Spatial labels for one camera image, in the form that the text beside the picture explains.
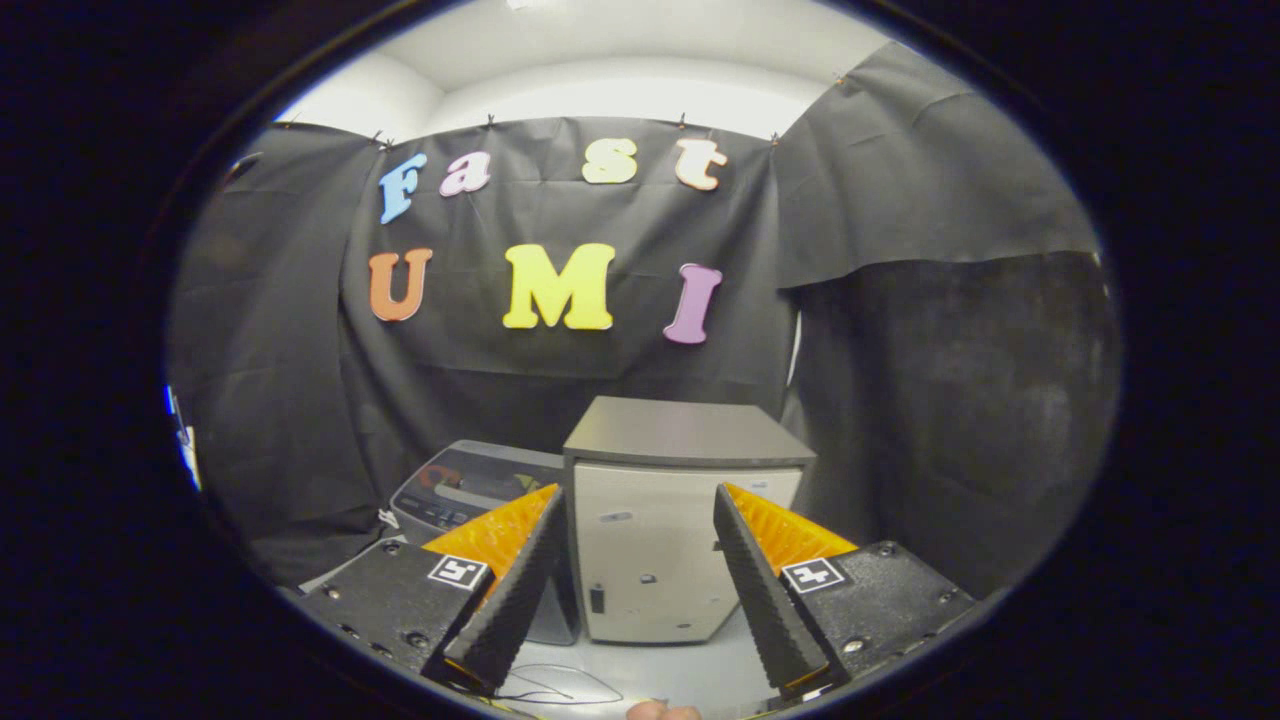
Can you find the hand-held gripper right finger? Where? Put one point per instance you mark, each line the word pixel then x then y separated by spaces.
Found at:
pixel 765 600

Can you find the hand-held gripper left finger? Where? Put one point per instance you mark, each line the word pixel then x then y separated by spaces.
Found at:
pixel 515 600

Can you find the grey washing machine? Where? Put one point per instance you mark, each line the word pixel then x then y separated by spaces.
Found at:
pixel 440 510

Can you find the dark washing machine lid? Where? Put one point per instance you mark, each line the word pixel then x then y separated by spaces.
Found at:
pixel 490 470

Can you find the grey metal cabinet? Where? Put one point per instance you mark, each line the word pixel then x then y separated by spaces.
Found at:
pixel 650 540

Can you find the small white cloth strip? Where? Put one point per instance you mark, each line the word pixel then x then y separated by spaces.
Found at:
pixel 388 518

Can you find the black backdrop cloth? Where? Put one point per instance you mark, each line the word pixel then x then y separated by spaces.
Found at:
pixel 600 360

